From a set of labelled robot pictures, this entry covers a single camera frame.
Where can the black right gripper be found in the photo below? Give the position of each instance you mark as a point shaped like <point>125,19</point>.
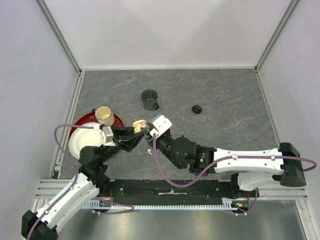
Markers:
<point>149,139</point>

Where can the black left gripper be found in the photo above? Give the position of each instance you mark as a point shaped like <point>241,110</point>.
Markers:
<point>125,138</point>

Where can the beige earbuds charging case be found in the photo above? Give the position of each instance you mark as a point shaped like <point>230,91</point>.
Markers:
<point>137,125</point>

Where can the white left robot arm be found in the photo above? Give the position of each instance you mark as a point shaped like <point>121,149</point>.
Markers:
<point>88,182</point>

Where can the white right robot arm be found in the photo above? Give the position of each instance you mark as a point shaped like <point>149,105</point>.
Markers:
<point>252,169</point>

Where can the black earbuds charging case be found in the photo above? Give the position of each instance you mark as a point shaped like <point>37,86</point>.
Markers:
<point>196,109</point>

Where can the beige ceramic cup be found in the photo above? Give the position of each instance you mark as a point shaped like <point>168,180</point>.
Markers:
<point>104,115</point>

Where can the dark green mug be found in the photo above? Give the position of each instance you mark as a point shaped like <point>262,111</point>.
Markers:
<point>149,99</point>

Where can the red round tray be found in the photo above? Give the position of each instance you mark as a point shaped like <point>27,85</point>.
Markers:
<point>90,118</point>

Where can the white ceramic plate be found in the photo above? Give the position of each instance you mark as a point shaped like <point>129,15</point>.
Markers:
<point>89,134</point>

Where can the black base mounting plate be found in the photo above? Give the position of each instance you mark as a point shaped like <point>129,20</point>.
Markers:
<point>159,193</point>

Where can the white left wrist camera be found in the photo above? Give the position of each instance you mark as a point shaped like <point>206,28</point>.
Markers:
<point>107,136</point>

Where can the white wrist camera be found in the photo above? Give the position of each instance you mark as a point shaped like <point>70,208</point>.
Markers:
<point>160,125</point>
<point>107,136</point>

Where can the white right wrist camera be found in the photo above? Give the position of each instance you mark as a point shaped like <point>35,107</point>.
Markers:
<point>160,125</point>

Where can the white slotted cable duct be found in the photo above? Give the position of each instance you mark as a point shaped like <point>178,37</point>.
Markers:
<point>226,205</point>

